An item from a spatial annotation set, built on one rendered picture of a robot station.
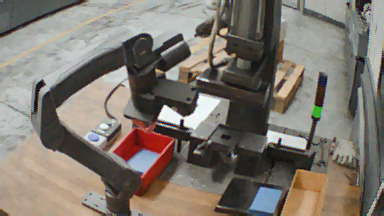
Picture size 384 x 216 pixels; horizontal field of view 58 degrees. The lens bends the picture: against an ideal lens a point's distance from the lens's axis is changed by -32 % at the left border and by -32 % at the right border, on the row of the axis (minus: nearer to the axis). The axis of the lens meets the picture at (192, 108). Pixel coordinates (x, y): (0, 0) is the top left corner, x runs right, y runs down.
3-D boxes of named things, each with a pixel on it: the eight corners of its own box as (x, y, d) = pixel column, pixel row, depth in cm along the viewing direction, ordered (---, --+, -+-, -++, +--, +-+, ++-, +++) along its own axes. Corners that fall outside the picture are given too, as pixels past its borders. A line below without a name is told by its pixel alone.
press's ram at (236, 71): (191, 103, 125) (206, -2, 113) (219, 72, 148) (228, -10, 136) (260, 121, 121) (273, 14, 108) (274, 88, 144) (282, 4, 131)
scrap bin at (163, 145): (100, 181, 116) (99, 163, 113) (134, 145, 138) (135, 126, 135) (140, 197, 113) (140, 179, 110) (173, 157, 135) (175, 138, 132)
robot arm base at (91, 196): (87, 169, 106) (77, 180, 99) (161, 198, 101) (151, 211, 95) (90, 192, 109) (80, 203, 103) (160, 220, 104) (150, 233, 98)
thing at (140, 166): (118, 171, 122) (118, 162, 120) (141, 149, 135) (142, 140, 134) (141, 180, 120) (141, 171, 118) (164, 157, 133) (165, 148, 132)
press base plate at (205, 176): (105, 167, 128) (105, 158, 127) (165, 105, 172) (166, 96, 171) (315, 216, 113) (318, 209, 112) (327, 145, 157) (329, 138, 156)
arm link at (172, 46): (171, 49, 101) (158, 7, 93) (197, 63, 95) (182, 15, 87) (126, 79, 97) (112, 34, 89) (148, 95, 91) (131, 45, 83)
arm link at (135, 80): (151, 65, 98) (148, 42, 93) (168, 80, 96) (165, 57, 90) (124, 83, 96) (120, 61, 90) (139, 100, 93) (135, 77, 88)
